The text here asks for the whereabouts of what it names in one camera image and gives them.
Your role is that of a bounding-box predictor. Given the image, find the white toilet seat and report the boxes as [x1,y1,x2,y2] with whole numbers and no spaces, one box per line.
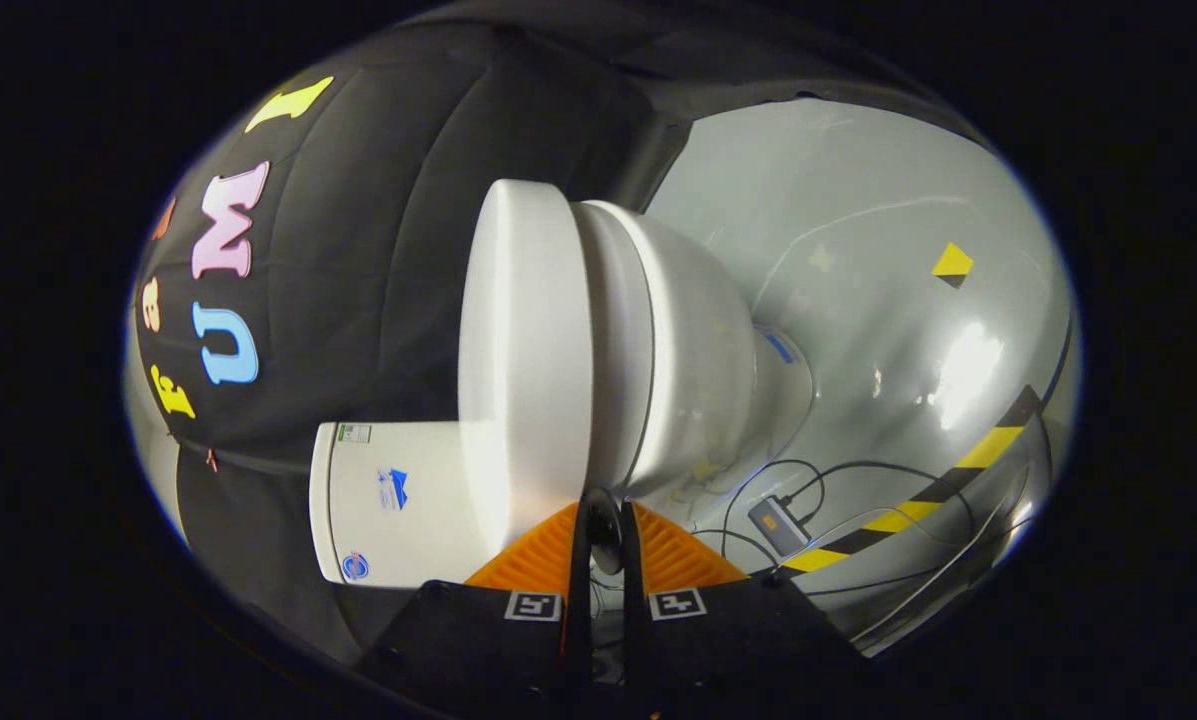
[572,200,659,493]

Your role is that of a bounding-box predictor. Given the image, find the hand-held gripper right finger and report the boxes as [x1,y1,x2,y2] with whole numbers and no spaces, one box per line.
[620,500,871,717]

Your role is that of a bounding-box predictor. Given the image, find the black cable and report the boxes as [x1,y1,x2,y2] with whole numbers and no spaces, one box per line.
[720,458,825,561]
[786,459,981,549]

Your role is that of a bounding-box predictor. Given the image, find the yellow black hazard tape strip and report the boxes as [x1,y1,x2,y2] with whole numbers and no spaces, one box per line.
[780,384,1047,577]

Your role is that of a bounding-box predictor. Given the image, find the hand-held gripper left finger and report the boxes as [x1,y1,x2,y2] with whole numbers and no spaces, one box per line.
[353,500,595,706]

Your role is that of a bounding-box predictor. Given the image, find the white toilet lid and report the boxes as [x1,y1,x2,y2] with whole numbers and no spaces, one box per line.
[458,179,627,576]

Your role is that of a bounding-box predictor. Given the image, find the black backdrop cloth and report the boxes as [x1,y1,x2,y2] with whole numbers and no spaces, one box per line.
[133,0,984,666]

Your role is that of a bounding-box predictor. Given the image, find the white ceramic toilet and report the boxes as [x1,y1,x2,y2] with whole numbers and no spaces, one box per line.
[309,200,816,589]

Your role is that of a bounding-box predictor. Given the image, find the grey adapter box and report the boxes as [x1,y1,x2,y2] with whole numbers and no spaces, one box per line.
[747,494,812,559]

